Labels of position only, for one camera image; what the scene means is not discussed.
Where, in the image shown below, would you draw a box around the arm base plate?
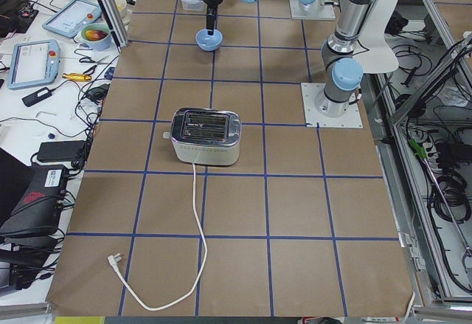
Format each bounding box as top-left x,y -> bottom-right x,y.
289,0 -> 336,21
301,83 -> 363,128

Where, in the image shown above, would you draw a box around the black scissors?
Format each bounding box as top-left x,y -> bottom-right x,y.
79,55 -> 108,75

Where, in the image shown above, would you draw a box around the black power adapter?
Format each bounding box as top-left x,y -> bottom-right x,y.
22,87 -> 52,107

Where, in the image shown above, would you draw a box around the white chair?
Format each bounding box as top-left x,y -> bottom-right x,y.
353,0 -> 398,74

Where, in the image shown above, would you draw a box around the teach pendant tablet near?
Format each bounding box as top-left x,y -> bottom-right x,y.
7,39 -> 60,90

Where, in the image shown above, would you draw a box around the white toaster power cord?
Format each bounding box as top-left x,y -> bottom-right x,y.
107,163 -> 209,312

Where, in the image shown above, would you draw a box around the teach pendant tablet far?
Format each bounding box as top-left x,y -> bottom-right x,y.
42,0 -> 102,38

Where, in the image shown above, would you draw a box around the orange handled tool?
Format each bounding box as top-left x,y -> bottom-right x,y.
62,73 -> 92,82

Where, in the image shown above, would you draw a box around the clear plastic container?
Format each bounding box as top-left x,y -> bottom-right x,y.
180,0 -> 205,11

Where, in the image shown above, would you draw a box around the beige bowl with lemon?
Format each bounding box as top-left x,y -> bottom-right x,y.
114,0 -> 130,25

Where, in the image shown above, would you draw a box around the cream toaster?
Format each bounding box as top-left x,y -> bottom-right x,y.
163,107 -> 242,166

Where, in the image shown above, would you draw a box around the aluminium frame post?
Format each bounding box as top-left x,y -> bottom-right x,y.
97,0 -> 129,51

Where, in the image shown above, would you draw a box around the black electronics box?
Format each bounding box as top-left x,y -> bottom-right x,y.
1,163 -> 69,238

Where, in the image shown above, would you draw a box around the teach pendant tablet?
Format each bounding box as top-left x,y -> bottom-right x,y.
7,39 -> 60,90
42,0 -> 102,38

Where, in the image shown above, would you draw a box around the blue bowl with fruit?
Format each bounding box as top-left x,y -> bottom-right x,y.
80,23 -> 111,51

